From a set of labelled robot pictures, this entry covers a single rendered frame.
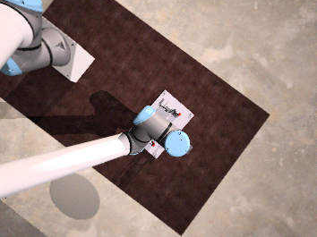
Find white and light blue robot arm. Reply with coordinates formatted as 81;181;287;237
0;0;193;199

